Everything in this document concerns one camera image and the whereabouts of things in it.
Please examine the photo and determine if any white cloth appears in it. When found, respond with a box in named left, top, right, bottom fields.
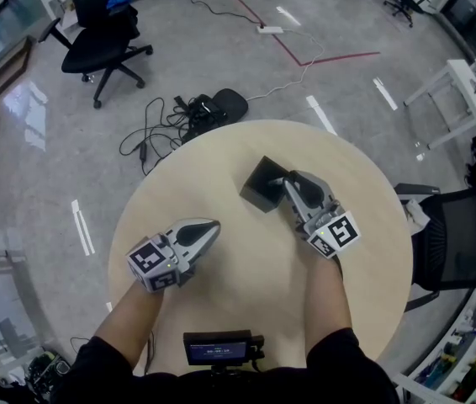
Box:
left=404, top=199, right=428, bottom=235

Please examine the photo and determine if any black chest-mounted monitor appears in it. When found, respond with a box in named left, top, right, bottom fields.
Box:
left=182, top=329, right=267, bottom=374

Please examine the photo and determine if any black high-back office chair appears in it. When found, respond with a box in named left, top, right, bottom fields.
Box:
left=38, top=0, right=154, bottom=109

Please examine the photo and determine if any black mesh visitor chair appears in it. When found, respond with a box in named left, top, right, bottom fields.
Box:
left=393, top=183, right=476, bottom=313

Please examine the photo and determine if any person's right forearm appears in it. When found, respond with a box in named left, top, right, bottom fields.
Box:
left=304, top=252, right=353, bottom=355

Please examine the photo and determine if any white floor cable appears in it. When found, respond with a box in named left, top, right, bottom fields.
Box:
left=246, top=29, right=325, bottom=103

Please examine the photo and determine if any tangle of black cables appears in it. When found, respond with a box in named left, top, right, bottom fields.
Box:
left=119, top=93, right=230, bottom=177

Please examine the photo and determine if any black helmet with cables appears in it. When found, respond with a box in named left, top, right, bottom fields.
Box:
left=25, top=349, right=73, bottom=395

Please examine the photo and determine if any black round cushion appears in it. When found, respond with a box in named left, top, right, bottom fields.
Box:
left=212, top=88, right=250, bottom=121

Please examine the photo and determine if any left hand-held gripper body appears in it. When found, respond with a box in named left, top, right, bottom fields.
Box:
left=126, top=232, right=199, bottom=295

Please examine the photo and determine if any white storage rack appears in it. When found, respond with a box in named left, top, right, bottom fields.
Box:
left=393, top=284, right=476, bottom=404

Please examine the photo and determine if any wooden step platform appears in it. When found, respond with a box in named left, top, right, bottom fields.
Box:
left=0, top=35, right=37, bottom=113

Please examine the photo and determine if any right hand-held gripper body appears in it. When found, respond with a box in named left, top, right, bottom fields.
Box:
left=300, top=202, right=363, bottom=261

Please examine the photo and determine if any person's left forearm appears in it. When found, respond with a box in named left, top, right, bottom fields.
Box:
left=93, top=284, right=166, bottom=378

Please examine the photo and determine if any black floor cable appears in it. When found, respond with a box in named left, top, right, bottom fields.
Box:
left=174, top=0, right=264, bottom=29

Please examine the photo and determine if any round beige table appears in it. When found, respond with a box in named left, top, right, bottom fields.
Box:
left=107, top=119, right=415, bottom=378

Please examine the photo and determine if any person's black shirt torso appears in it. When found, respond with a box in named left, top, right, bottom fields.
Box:
left=50, top=327, right=401, bottom=404

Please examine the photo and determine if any small black box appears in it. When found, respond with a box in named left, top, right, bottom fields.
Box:
left=240, top=155, right=290, bottom=214

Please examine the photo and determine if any small white table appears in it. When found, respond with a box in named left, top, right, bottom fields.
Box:
left=404, top=59, right=476, bottom=151

